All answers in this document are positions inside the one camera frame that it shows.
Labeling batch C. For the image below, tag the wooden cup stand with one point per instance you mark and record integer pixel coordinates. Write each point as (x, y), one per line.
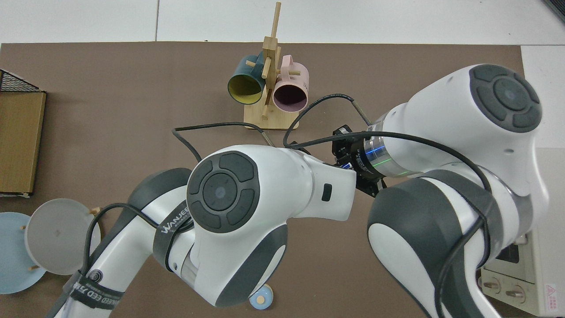
(273, 121)

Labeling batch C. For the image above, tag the pink cup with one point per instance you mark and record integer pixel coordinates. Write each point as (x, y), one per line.
(300, 81)

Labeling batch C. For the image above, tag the dark blue cup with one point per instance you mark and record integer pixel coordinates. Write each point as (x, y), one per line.
(240, 70)

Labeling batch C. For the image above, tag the small blue round bell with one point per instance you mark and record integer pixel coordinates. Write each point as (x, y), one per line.
(264, 301)

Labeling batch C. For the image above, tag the pale toaster oven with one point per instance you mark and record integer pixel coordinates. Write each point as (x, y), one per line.
(521, 282)

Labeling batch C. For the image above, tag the brown table cloth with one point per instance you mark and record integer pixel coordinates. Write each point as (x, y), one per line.
(132, 110)

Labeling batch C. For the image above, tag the black flat panel edge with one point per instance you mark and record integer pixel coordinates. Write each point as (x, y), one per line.
(559, 6)

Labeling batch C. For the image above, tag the wooden plate rack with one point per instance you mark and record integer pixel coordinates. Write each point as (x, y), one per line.
(96, 211)

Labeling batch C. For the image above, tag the grey plate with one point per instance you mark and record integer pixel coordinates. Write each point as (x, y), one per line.
(57, 238)

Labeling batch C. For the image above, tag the light blue plate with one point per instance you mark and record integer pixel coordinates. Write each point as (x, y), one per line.
(11, 265)

